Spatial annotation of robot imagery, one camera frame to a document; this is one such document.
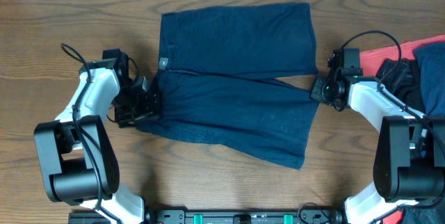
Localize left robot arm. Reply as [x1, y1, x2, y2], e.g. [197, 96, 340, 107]
[33, 43, 159, 223]

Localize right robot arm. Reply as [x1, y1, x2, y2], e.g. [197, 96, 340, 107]
[310, 48, 444, 223]

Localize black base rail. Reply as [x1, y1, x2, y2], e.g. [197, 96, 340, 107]
[144, 202, 348, 224]

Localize navy blue shorts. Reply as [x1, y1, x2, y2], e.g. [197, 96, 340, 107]
[136, 3, 318, 169]

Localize black patterned garment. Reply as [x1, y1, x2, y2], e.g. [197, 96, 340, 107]
[376, 58, 425, 113]

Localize blue garment in pile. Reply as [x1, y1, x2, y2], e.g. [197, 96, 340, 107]
[414, 42, 444, 117]

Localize red cloth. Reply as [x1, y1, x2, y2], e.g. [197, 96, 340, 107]
[358, 34, 445, 224]

